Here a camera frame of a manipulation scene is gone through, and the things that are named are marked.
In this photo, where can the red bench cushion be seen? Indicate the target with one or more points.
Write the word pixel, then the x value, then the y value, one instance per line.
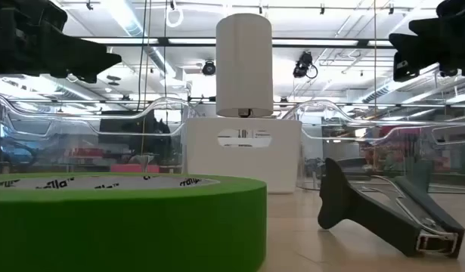
pixel 130 168

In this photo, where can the black monitor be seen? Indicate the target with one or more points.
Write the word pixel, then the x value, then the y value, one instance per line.
pixel 115 126

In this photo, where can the white plastic bin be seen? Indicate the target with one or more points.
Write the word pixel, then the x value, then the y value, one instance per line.
pixel 202 158

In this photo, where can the green tape roll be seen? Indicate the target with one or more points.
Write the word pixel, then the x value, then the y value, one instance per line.
pixel 141 226

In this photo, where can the black ceiling spotlight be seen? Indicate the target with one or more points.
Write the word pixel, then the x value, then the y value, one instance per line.
pixel 303 64
pixel 208 68

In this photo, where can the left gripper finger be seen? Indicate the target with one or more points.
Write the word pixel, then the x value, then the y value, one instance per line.
pixel 81 56
pixel 87 78

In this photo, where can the black stapler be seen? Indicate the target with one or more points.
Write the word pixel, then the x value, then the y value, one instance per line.
pixel 368 215

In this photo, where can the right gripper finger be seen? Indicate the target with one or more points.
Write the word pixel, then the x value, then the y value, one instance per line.
pixel 413 53
pixel 430 27

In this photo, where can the clear plastic bin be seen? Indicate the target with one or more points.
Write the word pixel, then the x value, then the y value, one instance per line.
pixel 311 151
pixel 115 133

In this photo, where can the silver ventilation duct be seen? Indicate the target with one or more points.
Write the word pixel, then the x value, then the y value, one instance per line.
pixel 134 26

